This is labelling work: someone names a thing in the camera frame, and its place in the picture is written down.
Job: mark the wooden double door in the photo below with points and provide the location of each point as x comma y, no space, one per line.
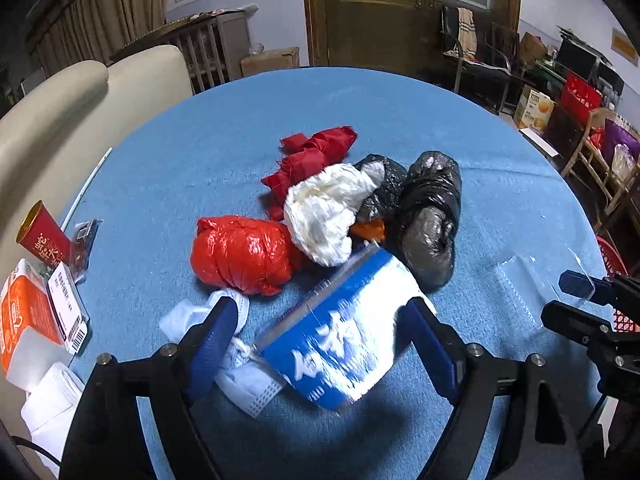
380,25

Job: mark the beige curtain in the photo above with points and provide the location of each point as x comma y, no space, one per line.
100,10

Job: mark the white face mask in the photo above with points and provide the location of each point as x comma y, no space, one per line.
187,317
250,385

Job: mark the small dark packet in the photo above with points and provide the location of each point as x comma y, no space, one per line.
85,245

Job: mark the clear plastic wrapper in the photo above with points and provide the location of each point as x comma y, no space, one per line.
530,280

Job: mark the red plastic basket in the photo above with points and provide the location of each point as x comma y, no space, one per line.
612,257

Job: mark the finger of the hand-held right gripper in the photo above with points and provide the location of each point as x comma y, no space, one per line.
570,317
576,283

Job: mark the wicker chair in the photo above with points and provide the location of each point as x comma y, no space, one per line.
595,160

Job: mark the white tissue stack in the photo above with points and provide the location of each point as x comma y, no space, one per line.
50,397

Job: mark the blue and white plastic package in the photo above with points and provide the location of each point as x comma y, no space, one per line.
330,330

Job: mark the black armchair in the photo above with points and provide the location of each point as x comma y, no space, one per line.
475,72

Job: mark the white plastic bag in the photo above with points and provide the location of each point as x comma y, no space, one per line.
320,215

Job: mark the dark red cloth bag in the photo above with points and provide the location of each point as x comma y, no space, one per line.
310,155

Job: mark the striped towel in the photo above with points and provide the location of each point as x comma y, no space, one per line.
466,30

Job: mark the small black plastic bag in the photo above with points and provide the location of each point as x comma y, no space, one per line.
386,191

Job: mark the beige sofa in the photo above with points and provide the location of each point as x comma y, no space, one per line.
75,110

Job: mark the red paper cup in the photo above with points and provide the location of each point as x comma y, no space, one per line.
42,236

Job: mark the red gift bag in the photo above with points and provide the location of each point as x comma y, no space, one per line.
580,97

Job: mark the white stick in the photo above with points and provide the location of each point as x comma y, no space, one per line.
85,186

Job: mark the orange-red plastic bag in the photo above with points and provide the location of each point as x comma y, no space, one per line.
240,255

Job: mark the dark wooden chair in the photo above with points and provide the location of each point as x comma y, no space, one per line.
502,42

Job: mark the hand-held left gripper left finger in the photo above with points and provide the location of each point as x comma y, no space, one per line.
220,340

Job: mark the clear plastic bag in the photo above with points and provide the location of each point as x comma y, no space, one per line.
622,162

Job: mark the black monitor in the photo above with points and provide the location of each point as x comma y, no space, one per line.
576,59

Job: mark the orange white carton box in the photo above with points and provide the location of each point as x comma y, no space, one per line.
25,320

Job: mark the yellow printed carton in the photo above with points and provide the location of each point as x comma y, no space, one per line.
534,109

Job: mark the yellow wall sign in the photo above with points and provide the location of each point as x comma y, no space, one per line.
625,46

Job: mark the blue tablecloth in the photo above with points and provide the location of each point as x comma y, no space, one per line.
175,160

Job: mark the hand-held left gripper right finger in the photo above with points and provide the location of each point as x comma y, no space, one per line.
430,341

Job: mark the brown cardboard box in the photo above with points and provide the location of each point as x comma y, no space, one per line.
270,62

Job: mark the purple cushion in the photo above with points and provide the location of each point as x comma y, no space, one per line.
620,137

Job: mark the small orange wrapper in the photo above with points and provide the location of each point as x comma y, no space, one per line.
368,230

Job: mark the large black plastic bag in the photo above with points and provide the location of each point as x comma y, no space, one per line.
430,210

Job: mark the wooden crib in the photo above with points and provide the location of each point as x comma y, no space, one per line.
195,55

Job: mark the clear box with white labels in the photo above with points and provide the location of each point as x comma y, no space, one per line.
66,305

